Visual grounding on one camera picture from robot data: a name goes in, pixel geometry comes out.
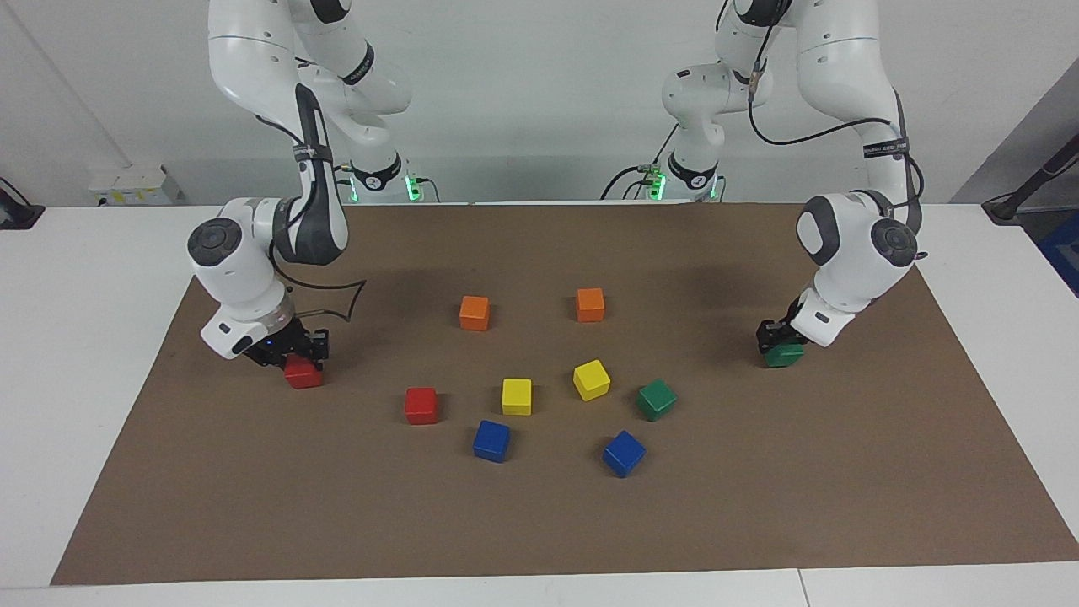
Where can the white power socket box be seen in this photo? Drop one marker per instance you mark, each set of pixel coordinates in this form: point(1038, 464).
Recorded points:
point(135, 181)

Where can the green wooden cube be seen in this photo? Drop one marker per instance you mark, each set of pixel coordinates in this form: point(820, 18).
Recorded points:
point(656, 399)
point(786, 357)

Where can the orange wooden cube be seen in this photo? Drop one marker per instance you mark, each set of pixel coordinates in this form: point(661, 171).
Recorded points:
point(475, 313)
point(590, 304)

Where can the black clamp base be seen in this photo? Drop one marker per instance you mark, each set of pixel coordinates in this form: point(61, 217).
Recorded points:
point(17, 215)

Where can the red wooden cube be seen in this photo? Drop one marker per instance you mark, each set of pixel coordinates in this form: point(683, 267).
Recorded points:
point(302, 376)
point(421, 405)

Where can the brown paper table mat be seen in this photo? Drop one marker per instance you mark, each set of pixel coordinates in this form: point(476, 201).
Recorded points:
point(759, 506)

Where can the black stand pole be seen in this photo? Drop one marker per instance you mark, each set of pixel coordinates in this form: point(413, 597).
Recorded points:
point(1003, 209)

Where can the blue crate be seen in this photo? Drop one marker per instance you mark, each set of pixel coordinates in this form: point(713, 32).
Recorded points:
point(1064, 249)

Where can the blue wooden cube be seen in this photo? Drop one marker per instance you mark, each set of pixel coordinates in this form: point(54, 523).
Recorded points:
point(624, 453)
point(491, 440)

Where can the yellow wooden cube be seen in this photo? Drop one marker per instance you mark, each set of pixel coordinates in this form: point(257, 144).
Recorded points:
point(517, 396)
point(591, 379)

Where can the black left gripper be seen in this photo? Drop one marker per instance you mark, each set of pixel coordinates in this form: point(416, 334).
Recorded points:
point(792, 324)

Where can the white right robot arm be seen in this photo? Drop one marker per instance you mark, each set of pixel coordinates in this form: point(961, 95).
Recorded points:
point(244, 270)

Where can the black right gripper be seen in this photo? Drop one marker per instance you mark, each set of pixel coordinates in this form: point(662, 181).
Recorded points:
point(282, 346)

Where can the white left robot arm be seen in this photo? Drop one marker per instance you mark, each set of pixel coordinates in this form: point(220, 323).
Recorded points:
point(851, 253)

